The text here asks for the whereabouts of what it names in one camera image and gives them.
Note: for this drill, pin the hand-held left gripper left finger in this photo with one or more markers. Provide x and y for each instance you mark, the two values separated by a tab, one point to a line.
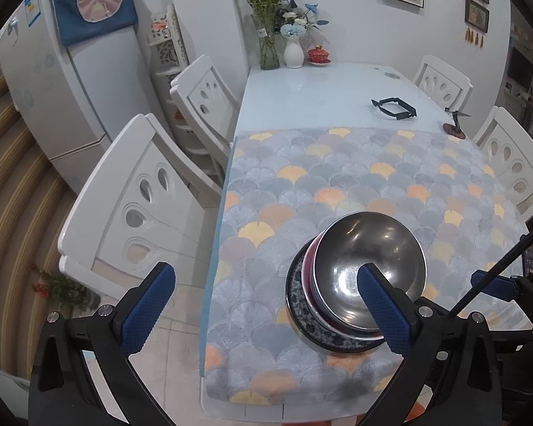
146	310

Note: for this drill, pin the fan-patterned tablecloth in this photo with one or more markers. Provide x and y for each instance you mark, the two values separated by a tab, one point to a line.
293	186

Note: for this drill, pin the potted plant with red flowers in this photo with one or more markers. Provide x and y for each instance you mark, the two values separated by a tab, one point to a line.
60	288

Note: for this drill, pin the blue floral plate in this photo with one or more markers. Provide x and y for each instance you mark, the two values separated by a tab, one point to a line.
297	306

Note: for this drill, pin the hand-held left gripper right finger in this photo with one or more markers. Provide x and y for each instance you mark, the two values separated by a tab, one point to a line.
382	315

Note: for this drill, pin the red steel bowl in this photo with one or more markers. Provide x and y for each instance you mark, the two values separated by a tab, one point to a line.
308	266

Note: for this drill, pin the white refrigerator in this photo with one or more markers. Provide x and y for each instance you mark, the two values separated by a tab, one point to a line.
57	97

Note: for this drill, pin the blue cloth fridge cover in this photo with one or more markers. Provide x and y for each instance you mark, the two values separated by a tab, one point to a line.
93	4

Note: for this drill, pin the white dining chair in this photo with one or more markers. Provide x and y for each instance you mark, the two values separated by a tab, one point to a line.
511	159
129	213
444	82
200	97

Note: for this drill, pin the white corner shelf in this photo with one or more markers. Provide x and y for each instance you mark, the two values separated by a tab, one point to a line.
168	40

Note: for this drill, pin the red lidded teacup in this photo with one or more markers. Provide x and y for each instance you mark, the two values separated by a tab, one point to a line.
319	55

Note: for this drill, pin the glass vase with green stems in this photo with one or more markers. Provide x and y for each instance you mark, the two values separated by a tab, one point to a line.
266	31

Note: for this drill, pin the hanging wall ornaments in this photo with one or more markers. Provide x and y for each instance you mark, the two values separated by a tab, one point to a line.
473	37

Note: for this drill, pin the white flower vase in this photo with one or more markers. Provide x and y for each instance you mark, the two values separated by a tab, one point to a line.
294	53

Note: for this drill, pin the black plastic frame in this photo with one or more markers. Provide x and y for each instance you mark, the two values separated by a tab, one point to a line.
399	108

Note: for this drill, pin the small black stand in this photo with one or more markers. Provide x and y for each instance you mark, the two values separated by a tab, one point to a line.
455	126

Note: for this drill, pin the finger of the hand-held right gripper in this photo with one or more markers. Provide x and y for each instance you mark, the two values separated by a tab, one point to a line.
493	285

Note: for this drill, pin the blue fridge sticker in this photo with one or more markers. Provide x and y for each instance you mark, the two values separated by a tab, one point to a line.
32	6

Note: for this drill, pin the stainless steel bowl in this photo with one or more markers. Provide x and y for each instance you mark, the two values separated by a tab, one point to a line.
364	248

